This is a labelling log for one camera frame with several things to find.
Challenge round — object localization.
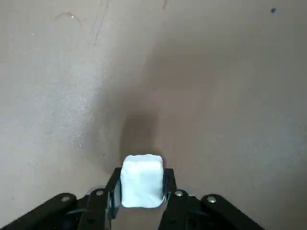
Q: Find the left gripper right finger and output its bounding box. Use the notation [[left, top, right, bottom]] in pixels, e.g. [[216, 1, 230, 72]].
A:
[[158, 169, 264, 230]]

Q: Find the white modeling clay block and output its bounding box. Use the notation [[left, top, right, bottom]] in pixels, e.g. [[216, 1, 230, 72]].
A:
[[121, 154, 164, 208]]

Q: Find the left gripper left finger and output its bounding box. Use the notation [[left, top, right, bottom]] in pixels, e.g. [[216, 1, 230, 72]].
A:
[[0, 167, 122, 230]]

